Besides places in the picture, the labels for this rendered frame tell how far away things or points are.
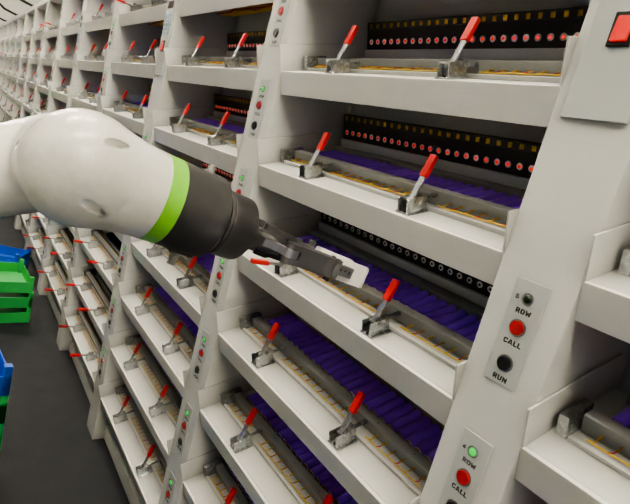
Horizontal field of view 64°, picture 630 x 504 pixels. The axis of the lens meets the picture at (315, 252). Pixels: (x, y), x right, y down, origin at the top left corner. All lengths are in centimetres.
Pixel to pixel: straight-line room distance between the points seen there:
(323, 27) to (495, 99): 54
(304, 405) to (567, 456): 46
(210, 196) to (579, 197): 38
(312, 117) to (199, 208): 65
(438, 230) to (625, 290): 23
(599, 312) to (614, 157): 15
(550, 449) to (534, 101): 39
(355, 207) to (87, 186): 45
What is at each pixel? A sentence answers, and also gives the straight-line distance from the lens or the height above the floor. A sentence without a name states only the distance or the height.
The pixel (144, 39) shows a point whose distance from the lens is 244.
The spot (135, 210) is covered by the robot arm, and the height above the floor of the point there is 108.
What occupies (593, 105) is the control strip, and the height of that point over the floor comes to 129.
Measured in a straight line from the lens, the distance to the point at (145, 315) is 167.
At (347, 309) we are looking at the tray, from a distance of 85.
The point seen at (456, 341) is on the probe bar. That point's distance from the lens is 74.
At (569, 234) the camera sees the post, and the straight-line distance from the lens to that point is 59.
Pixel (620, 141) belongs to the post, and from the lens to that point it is 59.
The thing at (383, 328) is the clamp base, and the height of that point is 95.
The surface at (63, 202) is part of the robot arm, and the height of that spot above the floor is 108.
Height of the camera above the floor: 118
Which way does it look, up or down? 11 degrees down
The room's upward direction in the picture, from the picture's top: 15 degrees clockwise
